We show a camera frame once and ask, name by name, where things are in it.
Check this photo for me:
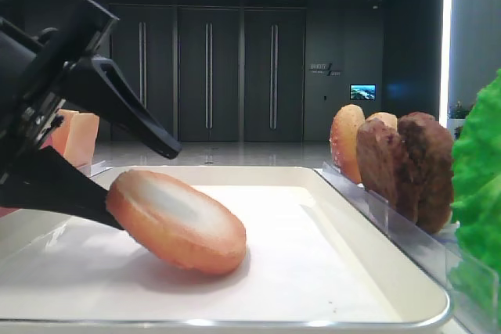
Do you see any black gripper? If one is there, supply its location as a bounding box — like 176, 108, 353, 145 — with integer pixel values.
1, 0, 182, 230

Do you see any round bread slice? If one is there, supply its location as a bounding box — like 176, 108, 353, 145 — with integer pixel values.
106, 170, 247, 275

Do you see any orange cheese slice front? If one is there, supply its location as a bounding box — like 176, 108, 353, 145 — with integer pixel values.
63, 111, 100, 167

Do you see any orange cheese slice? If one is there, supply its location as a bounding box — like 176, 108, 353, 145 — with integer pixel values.
63, 111, 100, 167
50, 109, 79, 156

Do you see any orange cheese slice rear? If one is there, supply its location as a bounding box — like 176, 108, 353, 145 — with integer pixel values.
50, 109, 79, 156

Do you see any bread slice front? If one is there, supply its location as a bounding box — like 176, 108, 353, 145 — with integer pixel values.
330, 104, 365, 184

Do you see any brown meat patty left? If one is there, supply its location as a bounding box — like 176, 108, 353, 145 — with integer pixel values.
356, 118, 403, 208

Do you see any brown meat patty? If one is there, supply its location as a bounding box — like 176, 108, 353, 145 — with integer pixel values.
398, 112, 454, 234
356, 118, 403, 208

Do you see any bread slice rear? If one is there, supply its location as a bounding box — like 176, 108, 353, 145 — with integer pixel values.
366, 112, 398, 130

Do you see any brown meat patty right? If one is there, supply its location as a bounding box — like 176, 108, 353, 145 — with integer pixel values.
398, 112, 454, 234

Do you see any green lettuce leaf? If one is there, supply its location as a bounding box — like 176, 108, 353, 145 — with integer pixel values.
451, 72, 500, 324

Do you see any clear acrylic rack left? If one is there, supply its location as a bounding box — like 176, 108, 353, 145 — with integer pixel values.
77, 160, 110, 178

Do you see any clear acrylic rack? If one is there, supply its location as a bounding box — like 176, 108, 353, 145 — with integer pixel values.
319, 162, 500, 333
77, 160, 110, 178

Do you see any dark triple door panel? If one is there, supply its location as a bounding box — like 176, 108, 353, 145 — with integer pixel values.
110, 5, 305, 142

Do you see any white rectangular tray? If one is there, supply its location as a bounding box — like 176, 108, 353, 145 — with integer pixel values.
1, 166, 452, 333

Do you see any potted plant in background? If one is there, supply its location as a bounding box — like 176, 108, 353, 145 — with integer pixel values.
449, 101, 474, 119

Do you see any clear acrylic rack right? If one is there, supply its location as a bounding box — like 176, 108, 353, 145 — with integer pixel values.
319, 162, 500, 333

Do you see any small wall screen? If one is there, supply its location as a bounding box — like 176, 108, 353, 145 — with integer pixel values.
350, 84, 377, 101

